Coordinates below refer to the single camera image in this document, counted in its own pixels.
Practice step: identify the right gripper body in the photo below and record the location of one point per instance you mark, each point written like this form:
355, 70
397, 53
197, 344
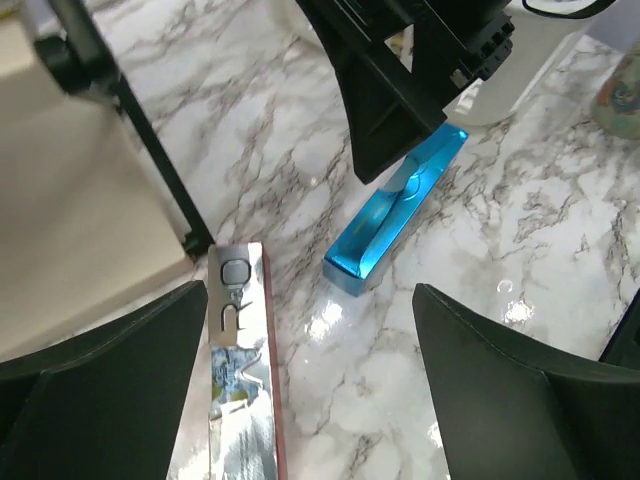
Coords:
454, 42

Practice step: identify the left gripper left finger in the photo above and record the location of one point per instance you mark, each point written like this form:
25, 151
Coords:
105, 404

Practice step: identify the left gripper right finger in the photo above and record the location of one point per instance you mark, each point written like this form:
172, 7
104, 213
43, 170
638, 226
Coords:
511, 407

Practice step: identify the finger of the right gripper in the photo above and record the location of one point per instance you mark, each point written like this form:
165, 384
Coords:
388, 114

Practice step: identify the blue metallic toothpaste box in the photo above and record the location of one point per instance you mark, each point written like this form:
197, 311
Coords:
360, 251

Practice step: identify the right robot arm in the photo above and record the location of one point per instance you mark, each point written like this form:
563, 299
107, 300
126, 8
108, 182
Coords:
544, 32

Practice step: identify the beige three-tier shelf rack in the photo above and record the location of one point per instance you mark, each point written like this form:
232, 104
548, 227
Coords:
93, 212

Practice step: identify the silver red R&O box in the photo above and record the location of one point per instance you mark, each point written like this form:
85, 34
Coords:
231, 426

